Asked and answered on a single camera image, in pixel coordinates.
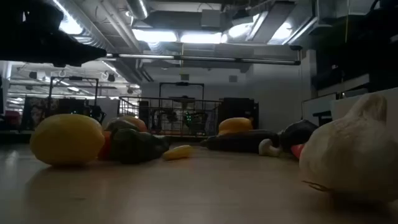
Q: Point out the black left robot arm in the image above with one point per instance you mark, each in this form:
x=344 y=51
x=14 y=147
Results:
x=40 y=15

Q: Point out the white garlic bulb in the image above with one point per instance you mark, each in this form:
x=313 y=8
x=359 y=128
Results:
x=351 y=152

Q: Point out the large yellow lemon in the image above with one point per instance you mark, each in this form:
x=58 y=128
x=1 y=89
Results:
x=66 y=140

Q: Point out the small red tomato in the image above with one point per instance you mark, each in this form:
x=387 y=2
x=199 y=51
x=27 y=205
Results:
x=104 y=149

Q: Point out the orange carrot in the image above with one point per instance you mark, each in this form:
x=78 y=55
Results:
x=297 y=150

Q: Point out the small yellow banana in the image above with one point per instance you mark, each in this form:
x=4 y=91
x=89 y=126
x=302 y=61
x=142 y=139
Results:
x=178 y=152

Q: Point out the white mushroom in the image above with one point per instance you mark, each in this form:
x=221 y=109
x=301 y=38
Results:
x=268 y=148

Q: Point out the patterned fabric screen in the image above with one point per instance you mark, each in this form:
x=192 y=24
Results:
x=37 y=113

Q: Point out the white panel board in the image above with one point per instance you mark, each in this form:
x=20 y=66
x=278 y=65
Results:
x=317 y=104

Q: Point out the overhead bar with light strips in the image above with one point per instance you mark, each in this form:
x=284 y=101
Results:
x=202 y=58

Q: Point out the ceiling light panel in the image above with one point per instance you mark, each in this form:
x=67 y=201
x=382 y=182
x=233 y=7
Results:
x=200 y=38
x=154 y=35

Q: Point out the yellow bell pepper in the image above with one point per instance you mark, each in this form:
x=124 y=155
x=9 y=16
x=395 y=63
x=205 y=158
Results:
x=235 y=125

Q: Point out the black background rig frame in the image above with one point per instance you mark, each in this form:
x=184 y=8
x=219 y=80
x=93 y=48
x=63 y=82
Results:
x=73 y=79
x=182 y=84

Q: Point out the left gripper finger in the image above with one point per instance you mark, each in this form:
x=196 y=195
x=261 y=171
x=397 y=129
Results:
x=84 y=49
x=71 y=62

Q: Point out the black aluminium table frame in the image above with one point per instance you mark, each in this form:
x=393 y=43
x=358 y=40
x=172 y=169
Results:
x=15 y=138

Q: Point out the black cabinet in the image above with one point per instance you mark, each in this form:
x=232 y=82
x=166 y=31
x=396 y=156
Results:
x=239 y=109

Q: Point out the dark purple eggplant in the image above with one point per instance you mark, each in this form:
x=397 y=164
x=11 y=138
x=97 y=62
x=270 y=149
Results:
x=239 y=141

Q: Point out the dark green pepper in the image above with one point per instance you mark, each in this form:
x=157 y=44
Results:
x=136 y=146

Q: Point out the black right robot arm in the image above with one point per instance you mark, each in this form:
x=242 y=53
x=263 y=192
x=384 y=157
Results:
x=385 y=12

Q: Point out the silver ribbed air duct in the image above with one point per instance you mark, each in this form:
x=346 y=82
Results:
x=90 y=28

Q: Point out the dark purple round vegetable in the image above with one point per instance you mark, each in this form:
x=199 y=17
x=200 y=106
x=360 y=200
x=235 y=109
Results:
x=298 y=132

